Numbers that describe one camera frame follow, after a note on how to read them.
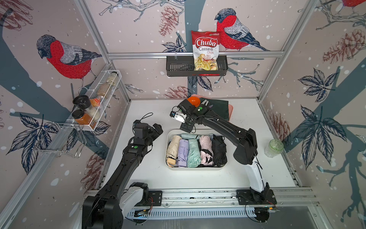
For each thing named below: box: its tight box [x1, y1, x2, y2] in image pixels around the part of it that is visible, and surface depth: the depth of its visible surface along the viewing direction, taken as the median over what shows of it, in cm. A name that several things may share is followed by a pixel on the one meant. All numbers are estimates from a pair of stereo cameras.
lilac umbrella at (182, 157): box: [176, 139, 190, 167], surface depth 82 cm
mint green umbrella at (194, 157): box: [187, 138, 202, 168], surface depth 81 cm
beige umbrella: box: [165, 135, 183, 168], surface depth 84 cm
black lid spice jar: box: [72, 94, 92, 110], surface depth 63 cm
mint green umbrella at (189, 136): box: [180, 133, 202, 140], surface depth 93 cm
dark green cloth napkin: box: [200, 97, 229, 121], surface depth 118 cm
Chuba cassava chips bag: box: [191, 30, 222, 72], surface depth 85 cm
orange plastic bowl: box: [187, 96, 201, 108], surface depth 116 cm
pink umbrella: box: [199, 135, 214, 166], surface depth 81 cm
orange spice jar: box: [71, 109, 93, 125], surface depth 62 cm
